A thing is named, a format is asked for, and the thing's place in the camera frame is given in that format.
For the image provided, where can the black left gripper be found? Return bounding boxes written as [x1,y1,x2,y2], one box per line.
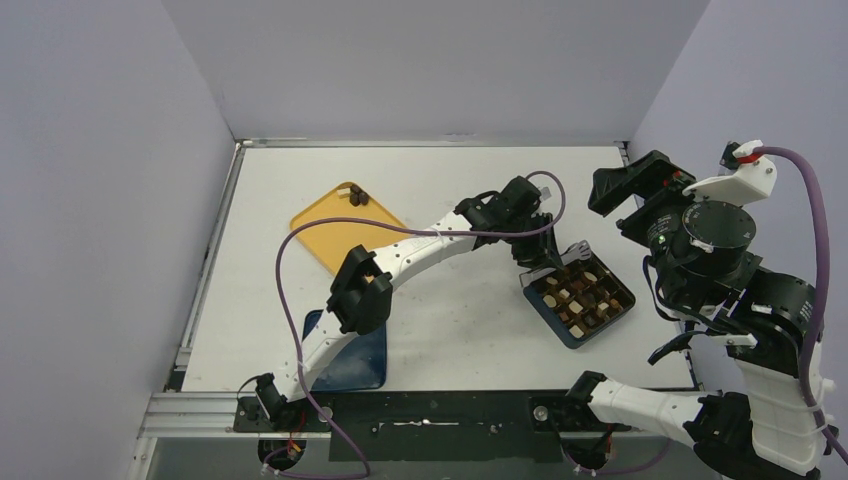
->
[501,213,562,274]

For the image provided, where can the metal tweezers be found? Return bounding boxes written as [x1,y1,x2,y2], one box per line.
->
[519,240,593,288]

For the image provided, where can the blue chocolate box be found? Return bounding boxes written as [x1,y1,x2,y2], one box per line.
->
[522,254,636,350]

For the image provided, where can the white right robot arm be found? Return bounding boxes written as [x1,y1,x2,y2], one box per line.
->
[565,141,838,479]

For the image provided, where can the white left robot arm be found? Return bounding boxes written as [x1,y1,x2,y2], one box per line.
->
[255,174,566,430]

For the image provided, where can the yellow tray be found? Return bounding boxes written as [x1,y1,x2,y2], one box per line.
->
[289,181,409,276]

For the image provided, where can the blue box lid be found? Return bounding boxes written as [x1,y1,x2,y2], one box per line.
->
[312,325,388,393]

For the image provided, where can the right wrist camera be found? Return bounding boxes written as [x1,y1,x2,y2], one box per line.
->
[683,140,777,207]

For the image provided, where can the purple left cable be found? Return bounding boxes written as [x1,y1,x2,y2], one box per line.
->
[274,170,568,480]

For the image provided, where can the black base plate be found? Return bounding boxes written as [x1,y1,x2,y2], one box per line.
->
[233,389,617,464]

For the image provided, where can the aluminium frame rail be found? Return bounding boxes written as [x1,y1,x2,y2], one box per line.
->
[139,392,333,440]

